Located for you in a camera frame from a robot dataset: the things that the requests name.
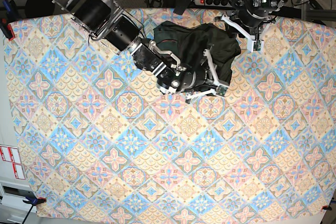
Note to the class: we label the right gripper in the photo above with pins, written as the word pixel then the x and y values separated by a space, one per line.
pixel 198 80

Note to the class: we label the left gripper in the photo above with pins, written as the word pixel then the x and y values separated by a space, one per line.
pixel 248 20

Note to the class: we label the dark green long-sleeve shirt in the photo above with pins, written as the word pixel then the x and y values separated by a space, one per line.
pixel 188 45

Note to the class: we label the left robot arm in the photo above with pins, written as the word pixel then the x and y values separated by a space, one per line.
pixel 254 5

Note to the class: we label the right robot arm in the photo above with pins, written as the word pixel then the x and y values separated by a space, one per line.
pixel 175 73

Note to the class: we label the black remote control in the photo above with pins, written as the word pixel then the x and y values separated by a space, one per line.
pixel 181 6

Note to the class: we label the patterned tile tablecloth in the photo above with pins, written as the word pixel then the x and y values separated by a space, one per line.
pixel 101 143

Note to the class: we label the red clamp bottom right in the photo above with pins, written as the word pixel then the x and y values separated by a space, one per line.
pixel 327 208

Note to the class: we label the white red labelled stickers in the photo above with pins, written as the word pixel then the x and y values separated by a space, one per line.
pixel 11 155

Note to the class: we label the red black clamp top left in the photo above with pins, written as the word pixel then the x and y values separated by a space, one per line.
pixel 6 27

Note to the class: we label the blue clamp bottom left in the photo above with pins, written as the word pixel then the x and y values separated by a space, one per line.
pixel 33 202

